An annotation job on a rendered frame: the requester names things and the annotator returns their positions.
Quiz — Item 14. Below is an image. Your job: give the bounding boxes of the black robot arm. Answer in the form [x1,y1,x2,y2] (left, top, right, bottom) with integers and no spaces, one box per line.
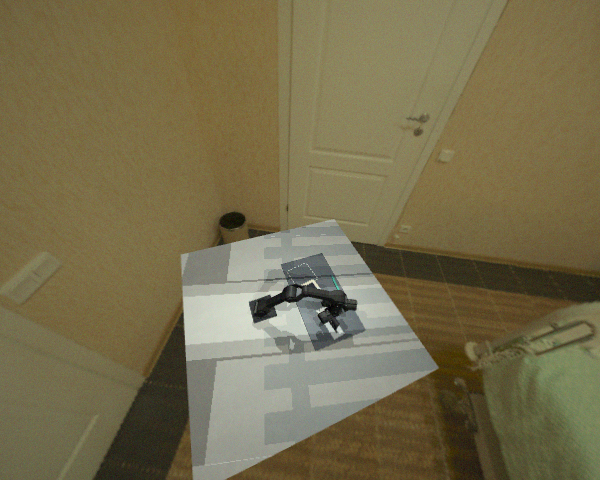
[253,284,357,319]

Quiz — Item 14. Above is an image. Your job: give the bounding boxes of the white square tile with dark blue centre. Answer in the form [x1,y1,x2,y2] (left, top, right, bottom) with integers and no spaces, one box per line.
[301,279,320,289]

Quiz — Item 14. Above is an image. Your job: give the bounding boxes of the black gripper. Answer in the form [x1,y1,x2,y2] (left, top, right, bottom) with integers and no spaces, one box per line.
[318,304,343,324]

